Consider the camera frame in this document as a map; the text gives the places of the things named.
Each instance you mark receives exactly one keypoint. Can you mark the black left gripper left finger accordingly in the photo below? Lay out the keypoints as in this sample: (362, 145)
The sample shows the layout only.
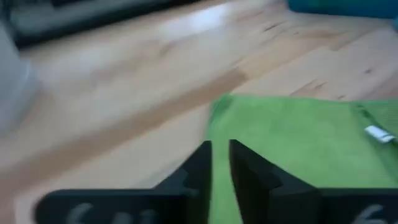
(155, 205)

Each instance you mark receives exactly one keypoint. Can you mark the black aluminium table frame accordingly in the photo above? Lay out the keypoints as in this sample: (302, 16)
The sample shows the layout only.
(46, 35)

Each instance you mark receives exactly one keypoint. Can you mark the green microfiber towel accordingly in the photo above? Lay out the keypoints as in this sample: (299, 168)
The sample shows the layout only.
(295, 140)

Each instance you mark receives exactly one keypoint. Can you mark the teal plastic bin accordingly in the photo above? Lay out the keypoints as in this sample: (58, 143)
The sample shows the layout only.
(342, 7)

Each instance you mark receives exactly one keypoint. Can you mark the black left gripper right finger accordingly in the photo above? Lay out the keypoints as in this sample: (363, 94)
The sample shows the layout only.
(280, 205)

